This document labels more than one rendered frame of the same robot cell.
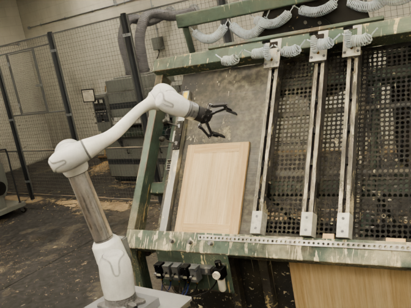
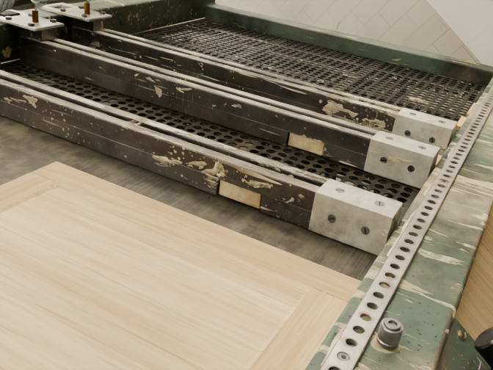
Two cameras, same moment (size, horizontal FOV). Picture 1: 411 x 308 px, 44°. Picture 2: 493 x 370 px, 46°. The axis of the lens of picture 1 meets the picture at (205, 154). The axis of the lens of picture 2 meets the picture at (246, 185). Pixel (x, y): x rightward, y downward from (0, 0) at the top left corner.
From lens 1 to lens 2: 2.96 m
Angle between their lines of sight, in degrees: 87
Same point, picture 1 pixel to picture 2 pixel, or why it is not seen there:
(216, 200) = (170, 291)
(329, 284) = not seen: hidden behind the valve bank
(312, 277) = not seen: hidden behind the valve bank
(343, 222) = (421, 115)
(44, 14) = not seen: outside the picture
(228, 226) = (316, 293)
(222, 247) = (419, 313)
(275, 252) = (467, 211)
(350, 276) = (473, 288)
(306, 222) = (401, 141)
